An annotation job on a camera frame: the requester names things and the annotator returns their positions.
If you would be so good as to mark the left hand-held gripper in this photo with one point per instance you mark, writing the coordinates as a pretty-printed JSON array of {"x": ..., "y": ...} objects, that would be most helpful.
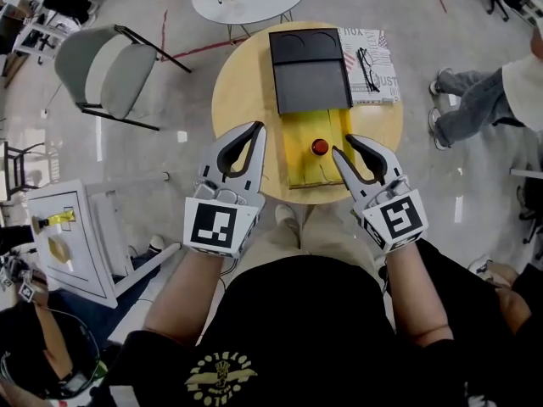
[{"x": 212, "y": 223}]

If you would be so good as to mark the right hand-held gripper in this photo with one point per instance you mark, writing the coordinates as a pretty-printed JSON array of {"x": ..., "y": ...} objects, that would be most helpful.
[{"x": 399, "y": 223}]

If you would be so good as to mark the yellow wooden box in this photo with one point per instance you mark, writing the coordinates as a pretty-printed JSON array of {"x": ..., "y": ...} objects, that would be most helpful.
[{"x": 305, "y": 151}]

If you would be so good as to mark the person's left forearm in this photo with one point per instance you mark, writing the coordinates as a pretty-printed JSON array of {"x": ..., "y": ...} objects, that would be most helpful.
[{"x": 186, "y": 295}]

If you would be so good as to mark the person's right forearm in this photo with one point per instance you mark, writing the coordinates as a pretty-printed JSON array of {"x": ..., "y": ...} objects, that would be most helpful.
[{"x": 413, "y": 295}]

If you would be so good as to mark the black box lid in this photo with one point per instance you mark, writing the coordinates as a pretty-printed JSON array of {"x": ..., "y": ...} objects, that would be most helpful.
[{"x": 311, "y": 79}]

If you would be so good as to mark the round wooden table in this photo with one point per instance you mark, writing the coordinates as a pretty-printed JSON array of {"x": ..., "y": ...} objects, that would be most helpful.
[{"x": 244, "y": 100}]

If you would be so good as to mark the person's white shoe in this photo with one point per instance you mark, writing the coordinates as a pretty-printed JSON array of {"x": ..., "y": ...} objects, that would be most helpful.
[{"x": 286, "y": 216}]

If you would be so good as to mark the person's beige trousers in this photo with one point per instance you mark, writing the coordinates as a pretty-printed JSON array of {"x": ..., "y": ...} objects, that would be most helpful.
[{"x": 326, "y": 235}]

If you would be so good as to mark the black eyeglasses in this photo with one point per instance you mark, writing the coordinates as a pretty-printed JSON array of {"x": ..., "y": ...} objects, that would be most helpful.
[{"x": 368, "y": 68}]

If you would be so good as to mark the printed white book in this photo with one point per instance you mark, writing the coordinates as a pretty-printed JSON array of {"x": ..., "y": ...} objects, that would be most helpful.
[{"x": 384, "y": 64}]

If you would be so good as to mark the grey padded chair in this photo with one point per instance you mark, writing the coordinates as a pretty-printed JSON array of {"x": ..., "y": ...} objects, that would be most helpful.
[{"x": 114, "y": 74}]

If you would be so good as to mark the person's black t-shirt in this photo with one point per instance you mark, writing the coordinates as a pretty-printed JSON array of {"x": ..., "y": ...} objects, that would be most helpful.
[{"x": 297, "y": 333}]

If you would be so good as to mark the black metal chair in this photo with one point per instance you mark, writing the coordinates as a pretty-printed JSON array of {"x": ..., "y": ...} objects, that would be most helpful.
[{"x": 19, "y": 168}]

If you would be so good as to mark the white shelf rack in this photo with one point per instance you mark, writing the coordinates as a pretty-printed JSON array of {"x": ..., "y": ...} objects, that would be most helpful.
[{"x": 40, "y": 38}]

